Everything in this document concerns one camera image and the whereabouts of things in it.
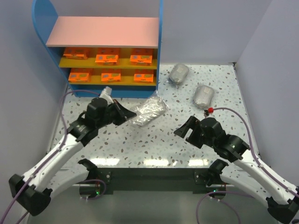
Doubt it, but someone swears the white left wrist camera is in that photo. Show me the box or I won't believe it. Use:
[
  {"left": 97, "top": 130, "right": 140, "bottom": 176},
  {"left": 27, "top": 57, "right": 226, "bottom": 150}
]
[{"left": 100, "top": 86, "right": 114, "bottom": 104}]

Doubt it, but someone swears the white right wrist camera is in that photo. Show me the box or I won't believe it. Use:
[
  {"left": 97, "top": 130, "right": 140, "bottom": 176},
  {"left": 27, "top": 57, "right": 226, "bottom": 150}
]
[{"left": 204, "top": 107, "right": 214, "bottom": 117}]

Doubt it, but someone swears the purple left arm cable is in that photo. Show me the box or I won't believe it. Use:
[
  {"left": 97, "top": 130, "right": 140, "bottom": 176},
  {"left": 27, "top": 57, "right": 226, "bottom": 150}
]
[{"left": 0, "top": 90, "right": 108, "bottom": 224}]

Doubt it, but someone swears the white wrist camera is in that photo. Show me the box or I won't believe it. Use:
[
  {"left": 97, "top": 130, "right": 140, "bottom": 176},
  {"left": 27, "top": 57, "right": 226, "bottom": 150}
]
[
  {"left": 100, "top": 86, "right": 114, "bottom": 104},
  {"left": 204, "top": 107, "right": 214, "bottom": 117}
]

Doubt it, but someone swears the orange sponge box bottom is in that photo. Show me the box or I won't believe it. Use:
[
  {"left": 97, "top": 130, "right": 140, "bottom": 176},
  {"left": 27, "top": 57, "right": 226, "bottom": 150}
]
[{"left": 95, "top": 48, "right": 120, "bottom": 66}]

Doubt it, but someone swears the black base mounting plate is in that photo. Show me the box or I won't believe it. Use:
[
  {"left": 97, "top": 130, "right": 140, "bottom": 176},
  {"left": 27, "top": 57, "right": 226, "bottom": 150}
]
[{"left": 85, "top": 168, "right": 223, "bottom": 195}]

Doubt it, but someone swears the silver sponge pack top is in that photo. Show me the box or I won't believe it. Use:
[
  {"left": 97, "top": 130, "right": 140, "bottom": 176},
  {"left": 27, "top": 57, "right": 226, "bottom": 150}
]
[{"left": 167, "top": 63, "right": 190, "bottom": 88}]

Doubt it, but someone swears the blue pink yellow shelf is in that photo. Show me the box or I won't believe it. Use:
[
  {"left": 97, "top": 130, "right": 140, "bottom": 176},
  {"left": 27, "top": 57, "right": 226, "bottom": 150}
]
[{"left": 31, "top": 0, "right": 163, "bottom": 98}]

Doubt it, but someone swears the orange sponge box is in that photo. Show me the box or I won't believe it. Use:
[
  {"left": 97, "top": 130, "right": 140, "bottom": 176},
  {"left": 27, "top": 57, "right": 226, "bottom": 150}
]
[
  {"left": 68, "top": 68, "right": 93, "bottom": 83},
  {"left": 63, "top": 47, "right": 90, "bottom": 60},
  {"left": 95, "top": 48, "right": 120, "bottom": 66},
  {"left": 133, "top": 69, "right": 155, "bottom": 84},
  {"left": 101, "top": 69, "right": 121, "bottom": 83}
]

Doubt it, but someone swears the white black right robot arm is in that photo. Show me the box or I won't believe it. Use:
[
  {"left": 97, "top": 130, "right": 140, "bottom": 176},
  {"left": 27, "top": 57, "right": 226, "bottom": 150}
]
[{"left": 174, "top": 116, "right": 299, "bottom": 224}]

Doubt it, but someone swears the aluminium frame rail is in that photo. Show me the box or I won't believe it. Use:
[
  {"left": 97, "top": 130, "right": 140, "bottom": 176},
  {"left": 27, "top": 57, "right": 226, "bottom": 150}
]
[{"left": 17, "top": 149, "right": 57, "bottom": 224}]

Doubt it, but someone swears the orange sponge box on shelf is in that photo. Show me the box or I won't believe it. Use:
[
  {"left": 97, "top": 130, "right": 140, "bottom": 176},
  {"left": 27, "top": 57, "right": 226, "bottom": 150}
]
[{"left": 68, "top": 68, "right": 93, "bottom": 83}]

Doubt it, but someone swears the orange sponge box hidden lowest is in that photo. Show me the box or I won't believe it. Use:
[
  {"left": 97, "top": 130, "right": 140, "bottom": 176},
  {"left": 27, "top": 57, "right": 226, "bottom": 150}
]
[{"left": 129, "top": 48, "right": 153, "bottom": 66}]

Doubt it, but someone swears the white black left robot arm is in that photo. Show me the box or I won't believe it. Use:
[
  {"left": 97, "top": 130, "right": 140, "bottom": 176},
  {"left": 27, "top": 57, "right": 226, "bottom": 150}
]
[{"left": 8, "top": 97, "right": 136, "bottom": 216}]

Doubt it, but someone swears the silver sponge pack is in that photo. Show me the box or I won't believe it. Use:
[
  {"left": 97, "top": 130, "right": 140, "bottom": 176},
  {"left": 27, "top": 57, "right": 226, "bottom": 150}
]
[
  {"left": 129, "top": 90, "right": 170, "bottom": 127},
  {"left": 167, "top": 63, "right": 190, "bottom": 88},
  {"left": 193, "top": 85, "right": 214, "bottom": 109}
]

